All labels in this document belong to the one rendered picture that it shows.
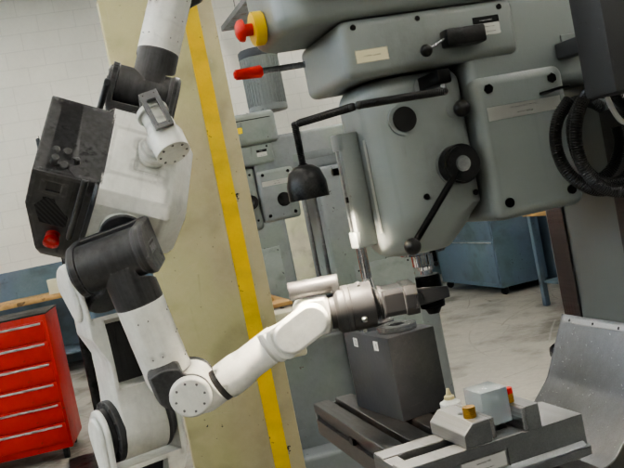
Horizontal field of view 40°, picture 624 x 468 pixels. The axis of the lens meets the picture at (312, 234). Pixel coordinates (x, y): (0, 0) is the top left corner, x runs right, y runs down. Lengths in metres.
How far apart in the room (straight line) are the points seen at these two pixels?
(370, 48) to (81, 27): 9.39
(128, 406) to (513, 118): 1.03
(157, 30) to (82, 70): 8.81
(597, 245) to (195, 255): 1.81
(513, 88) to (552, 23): 0.15
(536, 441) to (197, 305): 1.95
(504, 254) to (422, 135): 7.43
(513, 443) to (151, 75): 1.03
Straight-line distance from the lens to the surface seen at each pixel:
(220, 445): 3.33
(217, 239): 3.24
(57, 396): 6.00
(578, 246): 1.84
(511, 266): 8.96
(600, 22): 1.39
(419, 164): 1.50
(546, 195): 1.59
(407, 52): 1.50
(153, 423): 1.98
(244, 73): 1.62
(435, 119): 1.52
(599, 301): 1.83
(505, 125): 1.56
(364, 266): 1.98
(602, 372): 1.79
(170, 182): 1.66
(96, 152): 1.67
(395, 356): 1.86
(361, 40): 1.47
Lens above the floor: 1.46
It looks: 3 degrees down
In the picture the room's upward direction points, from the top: 11 degrees counter-clockwise
